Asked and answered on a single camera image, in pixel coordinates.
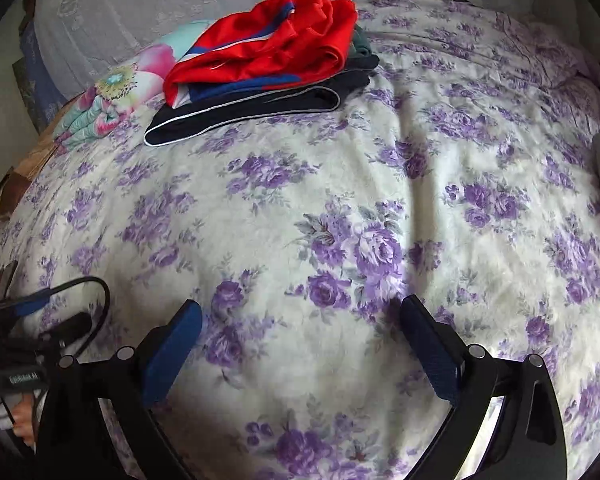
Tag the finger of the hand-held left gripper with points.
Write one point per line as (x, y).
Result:
(70, 327)

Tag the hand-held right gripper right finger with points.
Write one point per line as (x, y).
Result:
(430, 355)

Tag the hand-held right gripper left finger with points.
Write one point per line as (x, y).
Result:
(175, 355)

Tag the red jacket with striped band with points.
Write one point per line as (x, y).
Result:
(260, 55)

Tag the black pants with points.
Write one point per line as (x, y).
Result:
(230, 112)

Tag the dark green pants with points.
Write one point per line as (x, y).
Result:
(360, 45)

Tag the person's left hand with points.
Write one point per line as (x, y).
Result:
(25, 420)

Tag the purple floral bedspread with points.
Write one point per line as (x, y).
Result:
(330, 160)

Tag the folded floral quilt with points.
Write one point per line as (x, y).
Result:
(125, 80)

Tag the blue patterned cloth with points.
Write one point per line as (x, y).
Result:
(35, 70)

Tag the wooden bed frame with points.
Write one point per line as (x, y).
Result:
(30, 165)

